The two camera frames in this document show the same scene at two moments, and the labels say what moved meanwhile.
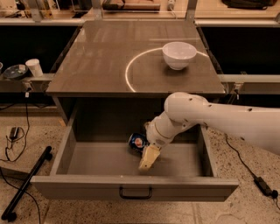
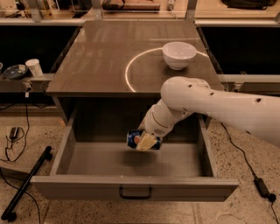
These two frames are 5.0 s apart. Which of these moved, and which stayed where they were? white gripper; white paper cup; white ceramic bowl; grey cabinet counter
Moved: white gripper
Stayed: grey cabinet counter; white ceramic bowl; white paper cup
